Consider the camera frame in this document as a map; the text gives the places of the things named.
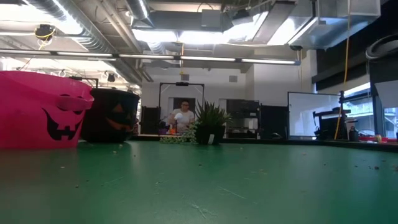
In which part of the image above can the small potted green plant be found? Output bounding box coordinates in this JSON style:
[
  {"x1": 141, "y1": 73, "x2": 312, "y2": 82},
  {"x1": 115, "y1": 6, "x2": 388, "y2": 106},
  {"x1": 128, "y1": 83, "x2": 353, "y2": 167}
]
[{"x1": 160, "y1": 100, "x2": 233, "y2": 146}]

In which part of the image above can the person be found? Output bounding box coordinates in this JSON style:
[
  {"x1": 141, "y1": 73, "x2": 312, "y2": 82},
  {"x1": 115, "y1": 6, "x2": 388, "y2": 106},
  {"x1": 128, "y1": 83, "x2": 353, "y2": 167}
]
[{"x1": 167, "y1": 100, "x2": 196, "y2": 134}]

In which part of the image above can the black equipment rack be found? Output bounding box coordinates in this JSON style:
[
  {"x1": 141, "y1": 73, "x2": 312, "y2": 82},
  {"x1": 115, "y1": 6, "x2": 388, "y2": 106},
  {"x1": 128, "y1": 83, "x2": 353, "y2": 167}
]
[{"x1": 226, "y1": 98, "x2": 261, "y2": 138}]

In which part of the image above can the black panel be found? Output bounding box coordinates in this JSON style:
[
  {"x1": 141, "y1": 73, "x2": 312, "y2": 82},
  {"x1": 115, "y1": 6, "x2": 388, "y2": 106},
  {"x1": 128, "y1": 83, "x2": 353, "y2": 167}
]
[{"x1": 141, "y1": 105, "x2": 162, "y2": 134}]

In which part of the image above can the long ceiling light bar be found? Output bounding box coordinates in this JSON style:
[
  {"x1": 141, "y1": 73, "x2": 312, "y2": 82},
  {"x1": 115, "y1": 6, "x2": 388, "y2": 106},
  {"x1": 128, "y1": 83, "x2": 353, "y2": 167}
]
[{"x1": 0, "y1": 48, "x2": 302, "y2": 66}]

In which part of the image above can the green table mat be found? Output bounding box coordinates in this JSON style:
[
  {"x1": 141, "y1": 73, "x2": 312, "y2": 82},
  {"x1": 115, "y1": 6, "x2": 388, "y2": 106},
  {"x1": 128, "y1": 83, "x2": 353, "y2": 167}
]
[{"x1": 0, "y1": 138, "x2": 398, "y2": 224}]

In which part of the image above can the black cabinet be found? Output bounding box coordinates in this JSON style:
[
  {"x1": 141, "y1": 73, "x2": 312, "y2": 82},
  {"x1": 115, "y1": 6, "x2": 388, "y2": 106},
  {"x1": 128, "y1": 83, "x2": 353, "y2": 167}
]
[{"x1": 260, "y1": 105, "x2": 289, "y2": 132}]

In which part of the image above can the bright ceiling light panel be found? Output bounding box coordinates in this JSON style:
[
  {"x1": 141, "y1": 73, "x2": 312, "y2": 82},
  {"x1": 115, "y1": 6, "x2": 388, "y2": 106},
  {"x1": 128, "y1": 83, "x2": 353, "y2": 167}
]
[{"x1": 132, "y1": 17, "x2": 318, "y2": 47}]

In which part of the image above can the black pumpkin bucket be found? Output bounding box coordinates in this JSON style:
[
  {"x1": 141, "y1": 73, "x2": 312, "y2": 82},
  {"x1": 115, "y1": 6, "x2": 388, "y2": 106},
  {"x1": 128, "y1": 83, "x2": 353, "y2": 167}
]
[{"x1": 80, "y1": 87, "x2": 141, "y2": 144}]

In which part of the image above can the grey ceiling box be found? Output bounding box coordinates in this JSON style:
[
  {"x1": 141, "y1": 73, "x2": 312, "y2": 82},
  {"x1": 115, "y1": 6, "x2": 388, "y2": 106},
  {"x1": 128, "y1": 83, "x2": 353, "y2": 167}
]
[{"x1": 200, "y1": 8, "x2": 225, "y2": 29}]

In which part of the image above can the white board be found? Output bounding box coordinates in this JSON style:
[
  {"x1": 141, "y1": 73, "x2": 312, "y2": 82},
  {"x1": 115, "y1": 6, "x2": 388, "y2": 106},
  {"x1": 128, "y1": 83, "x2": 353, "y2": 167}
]
[{"x1": 287, "y1": 91, "x2": 341, "y2": 138}]

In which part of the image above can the black equipment stand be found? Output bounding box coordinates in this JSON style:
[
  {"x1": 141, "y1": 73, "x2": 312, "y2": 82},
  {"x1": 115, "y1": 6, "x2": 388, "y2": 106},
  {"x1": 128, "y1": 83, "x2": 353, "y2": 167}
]
[{"x1": 312, "y1": 90, "x2": 352, "y2": 141}]

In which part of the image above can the pink pumpkin bucket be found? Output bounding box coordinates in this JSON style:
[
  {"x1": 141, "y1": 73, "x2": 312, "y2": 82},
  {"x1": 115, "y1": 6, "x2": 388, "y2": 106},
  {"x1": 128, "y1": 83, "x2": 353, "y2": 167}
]
[{"x1": 0, "y1": 70, "x2": 95, "y2": 150}]

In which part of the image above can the black frame stand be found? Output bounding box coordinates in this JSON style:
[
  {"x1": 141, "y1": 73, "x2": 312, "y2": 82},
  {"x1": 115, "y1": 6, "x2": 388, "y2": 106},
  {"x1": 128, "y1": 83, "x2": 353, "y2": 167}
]
[
  {"x1": 70, "y1": 76, "x2": 100, "y2": 90},
  {"x1": 158, "y1": 81, "x2": 205, "y2": 108}
]

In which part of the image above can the round silver air duct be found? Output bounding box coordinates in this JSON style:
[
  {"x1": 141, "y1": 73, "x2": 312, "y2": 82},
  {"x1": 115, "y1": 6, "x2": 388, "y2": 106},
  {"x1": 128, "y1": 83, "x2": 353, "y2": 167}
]
[{"x1": 126, "y1": 0, "x2": 155, "y2": 27}]

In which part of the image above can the yellow hanging cable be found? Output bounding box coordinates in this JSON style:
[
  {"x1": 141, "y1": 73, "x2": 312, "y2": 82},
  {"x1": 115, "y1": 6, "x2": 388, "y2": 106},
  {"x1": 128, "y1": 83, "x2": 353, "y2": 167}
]
[{"x1": 334, "y1": 18, "x2": 351, "y2": 141}]

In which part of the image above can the large rectangular metal duct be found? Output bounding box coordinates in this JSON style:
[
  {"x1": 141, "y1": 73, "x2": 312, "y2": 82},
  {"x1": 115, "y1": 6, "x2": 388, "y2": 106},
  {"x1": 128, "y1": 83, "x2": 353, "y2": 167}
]
[{"x1": 287, "y1": 0, "x2": 382, "y2": 50}]

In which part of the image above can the black ceiling cable reel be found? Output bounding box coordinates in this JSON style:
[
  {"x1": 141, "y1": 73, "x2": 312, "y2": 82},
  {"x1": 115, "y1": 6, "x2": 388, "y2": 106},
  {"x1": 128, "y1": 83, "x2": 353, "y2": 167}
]
[{"x1": 34, "y1": 24, "x2": 56, "y2": 40}]

